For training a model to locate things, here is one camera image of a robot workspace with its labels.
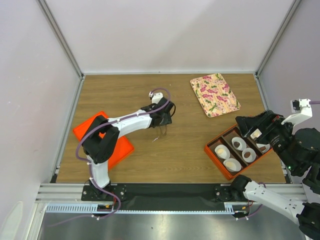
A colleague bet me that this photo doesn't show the white paper cup near left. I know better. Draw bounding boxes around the white paper cup near left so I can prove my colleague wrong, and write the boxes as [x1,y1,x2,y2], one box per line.
[214,144,231,160]

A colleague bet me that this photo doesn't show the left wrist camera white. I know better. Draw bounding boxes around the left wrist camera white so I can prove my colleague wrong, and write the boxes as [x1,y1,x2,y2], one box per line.
[148,92,164,104]

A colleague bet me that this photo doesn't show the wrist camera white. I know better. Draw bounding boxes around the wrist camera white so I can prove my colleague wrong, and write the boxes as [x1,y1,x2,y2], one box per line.
[148,92,164,104]
[281,98,313,127]

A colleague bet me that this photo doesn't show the orange compartment box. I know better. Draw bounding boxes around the orange compartment box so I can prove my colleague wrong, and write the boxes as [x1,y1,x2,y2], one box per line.
[204,124,272,180]

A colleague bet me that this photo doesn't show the dark round chocolate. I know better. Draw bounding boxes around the dark round chocolate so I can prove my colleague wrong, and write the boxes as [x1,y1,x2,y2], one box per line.
[234,141,240,148]

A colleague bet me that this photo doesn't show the white round object corner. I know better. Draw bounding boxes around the white round object corner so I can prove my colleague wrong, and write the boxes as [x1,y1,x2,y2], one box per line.
[0,201,24,240]

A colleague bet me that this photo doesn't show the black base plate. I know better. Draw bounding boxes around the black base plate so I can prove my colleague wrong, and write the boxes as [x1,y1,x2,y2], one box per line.
[81,183,251,211]

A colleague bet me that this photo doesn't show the white paper cup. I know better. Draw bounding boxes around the white paper cup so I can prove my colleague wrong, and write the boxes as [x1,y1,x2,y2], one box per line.
[242,147,257,163]
[214,144,231,160]
[223,158,242,172]
[231,137,247,151]
[256,143,271,153]

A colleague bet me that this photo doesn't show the cream oval chocolate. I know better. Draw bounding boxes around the cream oval chocolate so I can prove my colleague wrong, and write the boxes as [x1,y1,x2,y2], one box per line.
[225,161,236,168]

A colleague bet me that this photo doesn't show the orange box lid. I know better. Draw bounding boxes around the orange box lid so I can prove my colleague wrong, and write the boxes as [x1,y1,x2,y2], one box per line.
[72,111,135,170]

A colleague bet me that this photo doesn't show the white paper cup far right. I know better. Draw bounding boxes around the white paper cup far right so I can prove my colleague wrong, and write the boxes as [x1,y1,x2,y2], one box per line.
[256,143,271,153]

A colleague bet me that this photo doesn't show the white paper cup middle left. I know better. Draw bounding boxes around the white paper cup middle left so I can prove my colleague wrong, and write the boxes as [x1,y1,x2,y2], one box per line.
[231,137,247,151]

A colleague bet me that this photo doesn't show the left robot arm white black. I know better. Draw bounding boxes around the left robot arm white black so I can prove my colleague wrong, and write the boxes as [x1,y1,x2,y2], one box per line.
[80,96,176,200]

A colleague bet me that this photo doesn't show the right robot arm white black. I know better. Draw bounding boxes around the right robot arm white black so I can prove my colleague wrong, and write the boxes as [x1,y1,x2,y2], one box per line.
[230,110,320,240]

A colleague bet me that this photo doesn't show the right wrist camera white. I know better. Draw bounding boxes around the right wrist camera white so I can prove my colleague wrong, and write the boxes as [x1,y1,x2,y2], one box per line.
[281,98,313,127]

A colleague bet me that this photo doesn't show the floral tray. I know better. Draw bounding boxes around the floral tray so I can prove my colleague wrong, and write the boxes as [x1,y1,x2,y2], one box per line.
[190,73,241,118]

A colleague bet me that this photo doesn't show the white paper cup near right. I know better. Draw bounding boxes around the white paper cup near right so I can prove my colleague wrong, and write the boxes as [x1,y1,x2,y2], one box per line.
[223,158,242,172]

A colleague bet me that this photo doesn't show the brown oval chocolate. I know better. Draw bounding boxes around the brown oval chocolate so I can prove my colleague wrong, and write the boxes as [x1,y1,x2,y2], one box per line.
[244,152,251,158]

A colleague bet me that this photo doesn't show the white paper cup middle right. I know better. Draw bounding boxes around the white paper cup middle right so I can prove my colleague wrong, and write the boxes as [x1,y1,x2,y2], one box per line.
[242,147,257,163]

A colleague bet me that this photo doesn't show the metal tongs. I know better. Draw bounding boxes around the metal tongs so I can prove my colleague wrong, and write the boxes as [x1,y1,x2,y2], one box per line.
[155,125,167,138]

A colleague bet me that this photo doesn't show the tan round chocolate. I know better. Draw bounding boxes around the tan round chocolate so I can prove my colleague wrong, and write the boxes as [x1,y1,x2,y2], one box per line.
[217,148,225,154]

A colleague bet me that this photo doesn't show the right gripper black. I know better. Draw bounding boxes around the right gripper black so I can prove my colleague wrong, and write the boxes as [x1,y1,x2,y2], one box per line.
[232,108,301,172]

